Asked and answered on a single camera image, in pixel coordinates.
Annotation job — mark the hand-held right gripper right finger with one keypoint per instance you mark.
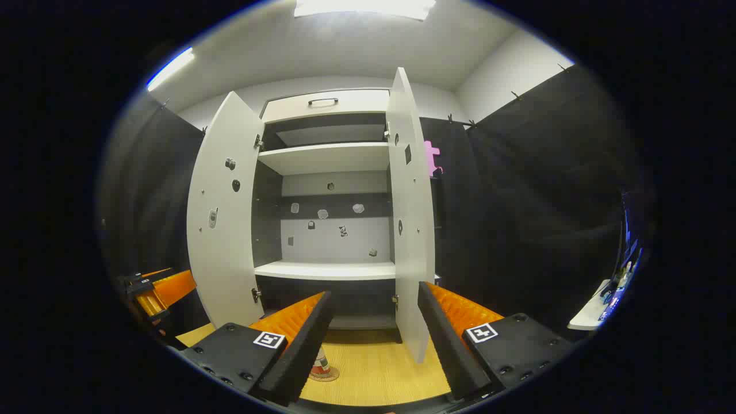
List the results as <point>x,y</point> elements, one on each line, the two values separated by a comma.
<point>445,345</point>

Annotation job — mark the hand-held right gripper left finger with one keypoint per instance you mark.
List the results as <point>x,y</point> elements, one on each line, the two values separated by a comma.
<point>305,351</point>

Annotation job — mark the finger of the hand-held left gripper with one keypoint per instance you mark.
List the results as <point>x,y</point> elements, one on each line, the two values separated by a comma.
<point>175,286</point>
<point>150,303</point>

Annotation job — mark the clear bottle red label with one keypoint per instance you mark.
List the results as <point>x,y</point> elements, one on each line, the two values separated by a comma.
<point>322,362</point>

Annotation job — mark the round wooden coaster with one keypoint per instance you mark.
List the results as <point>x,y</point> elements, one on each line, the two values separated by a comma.
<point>326,376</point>

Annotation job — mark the white cabinet door with hinges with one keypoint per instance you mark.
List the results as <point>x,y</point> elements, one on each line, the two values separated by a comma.
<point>224,241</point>

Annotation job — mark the white open cabinet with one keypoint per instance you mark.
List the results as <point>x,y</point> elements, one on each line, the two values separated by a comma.
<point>322,270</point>

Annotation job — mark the white side table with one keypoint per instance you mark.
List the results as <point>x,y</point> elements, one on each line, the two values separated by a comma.
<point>586,316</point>

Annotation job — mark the black backdrop cloth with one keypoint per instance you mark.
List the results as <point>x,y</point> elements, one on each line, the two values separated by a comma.
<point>517,201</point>

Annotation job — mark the narrow ceiling light strip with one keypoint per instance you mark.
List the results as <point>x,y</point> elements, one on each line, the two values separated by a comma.
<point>169,69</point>

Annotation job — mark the dark computer monitor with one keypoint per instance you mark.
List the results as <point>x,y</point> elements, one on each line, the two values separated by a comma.
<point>629,230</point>

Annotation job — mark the white cabinet drawer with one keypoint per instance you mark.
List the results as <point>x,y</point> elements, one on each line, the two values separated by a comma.
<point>356,103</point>

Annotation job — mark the wide ceiling light panel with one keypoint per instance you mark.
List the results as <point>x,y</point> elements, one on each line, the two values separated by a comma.
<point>368,7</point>

